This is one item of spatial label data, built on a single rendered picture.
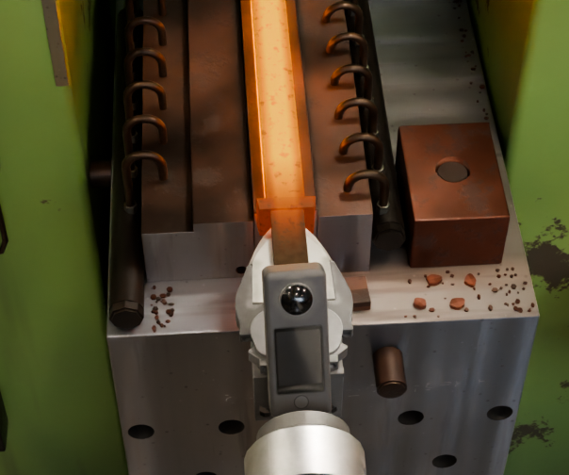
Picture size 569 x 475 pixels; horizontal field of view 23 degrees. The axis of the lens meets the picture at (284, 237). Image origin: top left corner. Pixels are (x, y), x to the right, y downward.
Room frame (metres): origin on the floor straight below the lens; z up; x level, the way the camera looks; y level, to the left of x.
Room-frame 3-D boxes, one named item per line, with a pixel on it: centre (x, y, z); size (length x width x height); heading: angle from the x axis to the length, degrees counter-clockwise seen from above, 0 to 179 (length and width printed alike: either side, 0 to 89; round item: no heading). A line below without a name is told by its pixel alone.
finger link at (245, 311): (0.67, 0.02, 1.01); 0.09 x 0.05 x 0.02; 6
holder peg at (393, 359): (0.71, -0.09, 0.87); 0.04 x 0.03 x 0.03; 4
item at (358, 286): (0.76, -0.05, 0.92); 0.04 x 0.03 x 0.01; 97
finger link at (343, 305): (0.68, -0.03, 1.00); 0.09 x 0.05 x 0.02; 0
